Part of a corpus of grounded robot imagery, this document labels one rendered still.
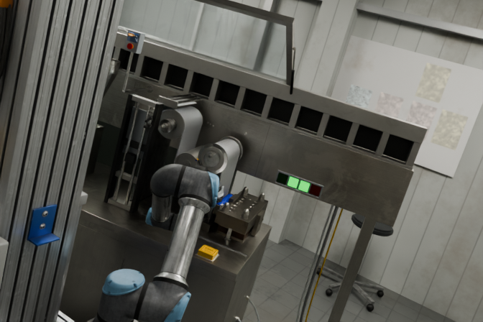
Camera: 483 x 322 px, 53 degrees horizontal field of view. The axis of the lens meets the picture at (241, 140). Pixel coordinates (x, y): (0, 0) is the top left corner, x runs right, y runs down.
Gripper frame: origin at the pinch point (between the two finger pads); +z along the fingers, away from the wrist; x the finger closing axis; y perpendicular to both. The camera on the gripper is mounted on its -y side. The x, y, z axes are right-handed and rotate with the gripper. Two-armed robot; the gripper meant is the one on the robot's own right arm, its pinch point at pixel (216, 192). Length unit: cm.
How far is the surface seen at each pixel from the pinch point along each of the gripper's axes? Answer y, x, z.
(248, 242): -19.0, -21.1, 2.9
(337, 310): -56, -74, 47
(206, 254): -17.0, -10.4, -28.8
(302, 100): 52, -22, 31
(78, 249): -40, 49, -29
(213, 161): 15.5, 4.6, -4.1
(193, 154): 14.2, 16.0, -0.9
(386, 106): 49, -67, 237
